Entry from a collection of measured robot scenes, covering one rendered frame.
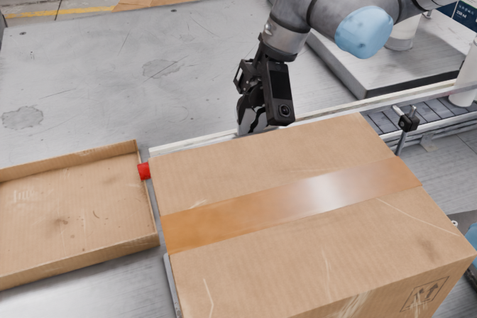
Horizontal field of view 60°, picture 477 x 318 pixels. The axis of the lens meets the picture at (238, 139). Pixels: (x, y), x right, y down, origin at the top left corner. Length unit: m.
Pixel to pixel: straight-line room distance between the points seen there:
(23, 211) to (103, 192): 0.15
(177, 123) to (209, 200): 0.56
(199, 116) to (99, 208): 0.34
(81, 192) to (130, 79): 0.41
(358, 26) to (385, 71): 0.54
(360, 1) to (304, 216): 0.34
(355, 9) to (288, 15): 0.12
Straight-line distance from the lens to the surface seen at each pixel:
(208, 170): 0.50
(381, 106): 0.89
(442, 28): 1.43
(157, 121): 1.03
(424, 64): 1.23
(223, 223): 0.45
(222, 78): 1.16
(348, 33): 0.63
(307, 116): 0.91
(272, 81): 0.72
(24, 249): 0.86
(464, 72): 1.06
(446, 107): 1.09
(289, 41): 0.71
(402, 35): 1.24
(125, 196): 0.87
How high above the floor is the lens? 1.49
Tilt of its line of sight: 43 degrees down
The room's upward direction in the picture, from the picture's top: straight up
